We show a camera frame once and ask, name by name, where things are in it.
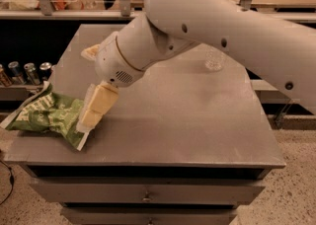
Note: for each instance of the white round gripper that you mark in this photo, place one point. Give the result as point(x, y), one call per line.
point(110, 60)

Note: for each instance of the green jalapeno chip bag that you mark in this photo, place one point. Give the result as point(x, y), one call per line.
point(48, 111)

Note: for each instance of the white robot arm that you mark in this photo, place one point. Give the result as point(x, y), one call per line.
point(280, 52)

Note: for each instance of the silver drink can right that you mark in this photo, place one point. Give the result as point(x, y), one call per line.
point(45, 70)

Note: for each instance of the silver drink can middle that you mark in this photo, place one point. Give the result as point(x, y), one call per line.
point(32, 73)

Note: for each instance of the grey drawer cabinet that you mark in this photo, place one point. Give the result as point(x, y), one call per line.
point(179, 122)

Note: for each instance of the upper grey drawer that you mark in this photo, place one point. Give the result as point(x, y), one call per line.
point(147, 191)

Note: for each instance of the grey drawer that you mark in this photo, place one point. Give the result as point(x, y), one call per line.
point(147, 191)
point(147, 216)

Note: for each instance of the clear plastic water bottle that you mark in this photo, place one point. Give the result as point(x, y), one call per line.
point(214, 59)

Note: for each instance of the lower grey drawer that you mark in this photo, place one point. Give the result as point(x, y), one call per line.
point(147, 216)

